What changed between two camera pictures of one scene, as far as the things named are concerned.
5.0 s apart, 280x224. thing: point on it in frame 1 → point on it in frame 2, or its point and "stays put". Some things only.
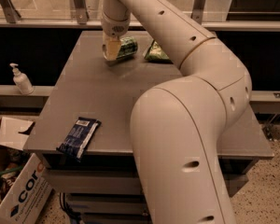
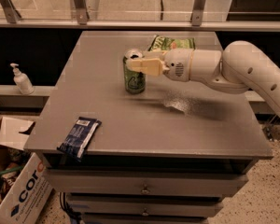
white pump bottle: x=21 y=80 stays put
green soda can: x=129 y=47 → x=134 y=80
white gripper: x=114 y=27 → x=177 y=64
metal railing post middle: x=79 y=0 stays put
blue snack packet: x=77 y=139 stays put
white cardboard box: x=25 y=202 stays put
